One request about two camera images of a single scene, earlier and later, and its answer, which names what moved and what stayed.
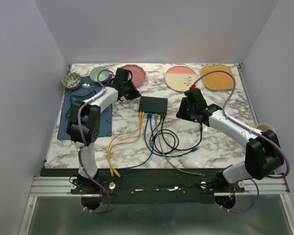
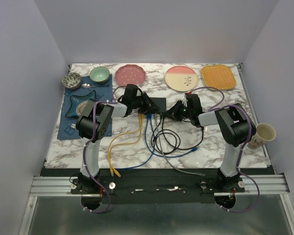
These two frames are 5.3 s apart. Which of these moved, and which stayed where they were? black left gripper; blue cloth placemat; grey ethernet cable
Moved: black left gripper
Stayed: grey ethernet cable; blue cloth placemat
